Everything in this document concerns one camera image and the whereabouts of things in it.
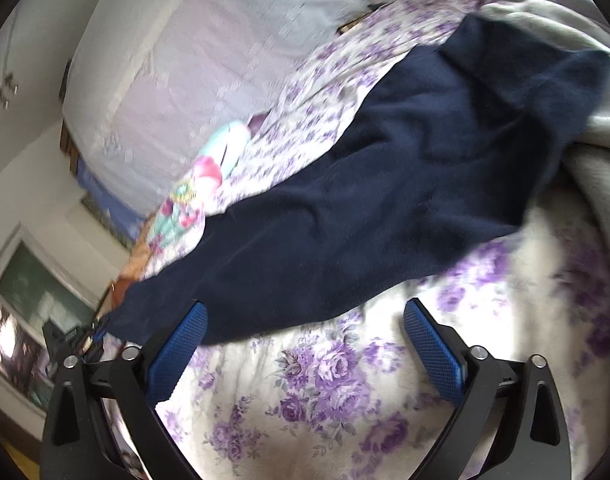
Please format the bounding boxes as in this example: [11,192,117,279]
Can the folded teal pink floral quilt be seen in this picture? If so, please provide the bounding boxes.
[147,122,251,257]

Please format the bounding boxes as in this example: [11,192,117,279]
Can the dark navy pants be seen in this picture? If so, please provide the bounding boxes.
[107,14,587,344]

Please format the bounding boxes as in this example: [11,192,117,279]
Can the grey blanket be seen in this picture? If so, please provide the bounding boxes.
[480,0,610,248]

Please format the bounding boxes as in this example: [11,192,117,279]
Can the white lace covered headboard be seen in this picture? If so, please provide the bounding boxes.
[63,0,391,214]

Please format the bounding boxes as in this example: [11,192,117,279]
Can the blue patterned cloth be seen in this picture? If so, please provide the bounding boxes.
[75,157,145,249]

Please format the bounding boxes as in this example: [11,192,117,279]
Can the orange brown pillow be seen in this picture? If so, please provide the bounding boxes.
[111,221,152,308]

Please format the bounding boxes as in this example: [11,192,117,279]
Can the purple floral bed sheet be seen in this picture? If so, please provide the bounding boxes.
[155,0,610,479]

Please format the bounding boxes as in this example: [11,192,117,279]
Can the window with white frame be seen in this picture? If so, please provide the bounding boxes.
[0,226,98,440]

